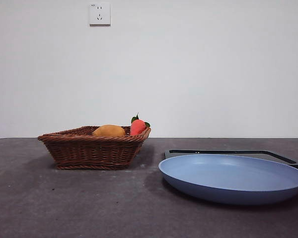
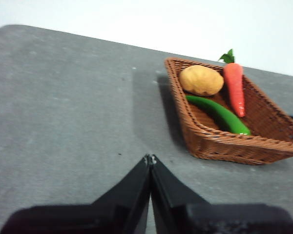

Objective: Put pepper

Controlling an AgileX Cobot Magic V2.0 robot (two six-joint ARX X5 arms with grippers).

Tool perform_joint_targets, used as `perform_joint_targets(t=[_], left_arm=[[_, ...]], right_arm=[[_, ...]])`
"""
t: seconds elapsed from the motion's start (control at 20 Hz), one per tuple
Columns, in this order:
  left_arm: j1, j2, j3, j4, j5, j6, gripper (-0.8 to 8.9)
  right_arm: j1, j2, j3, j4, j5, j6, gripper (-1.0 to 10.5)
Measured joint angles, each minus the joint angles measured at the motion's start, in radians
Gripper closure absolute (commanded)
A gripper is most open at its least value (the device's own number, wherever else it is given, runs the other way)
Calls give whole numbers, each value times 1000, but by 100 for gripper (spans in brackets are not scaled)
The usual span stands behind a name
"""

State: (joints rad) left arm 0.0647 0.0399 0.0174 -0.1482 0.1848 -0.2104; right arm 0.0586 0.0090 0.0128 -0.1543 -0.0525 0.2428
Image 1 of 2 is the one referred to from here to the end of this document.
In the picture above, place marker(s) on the blue round plate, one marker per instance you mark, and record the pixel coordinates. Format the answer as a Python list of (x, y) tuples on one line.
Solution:
[(228, 178)]

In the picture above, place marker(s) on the orange carrot with green leaves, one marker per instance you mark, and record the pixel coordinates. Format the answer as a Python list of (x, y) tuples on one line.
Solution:
[(137, 127)]

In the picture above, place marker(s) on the black rectangular tray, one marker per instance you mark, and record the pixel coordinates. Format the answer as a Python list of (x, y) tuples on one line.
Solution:
[(167, 155)]

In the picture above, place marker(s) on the brown wicker basket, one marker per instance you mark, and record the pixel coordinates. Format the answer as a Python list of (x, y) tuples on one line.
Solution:
[(89, 151)]

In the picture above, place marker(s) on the white wall socket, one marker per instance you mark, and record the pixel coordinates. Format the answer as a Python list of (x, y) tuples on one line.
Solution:
[(100, 14)]

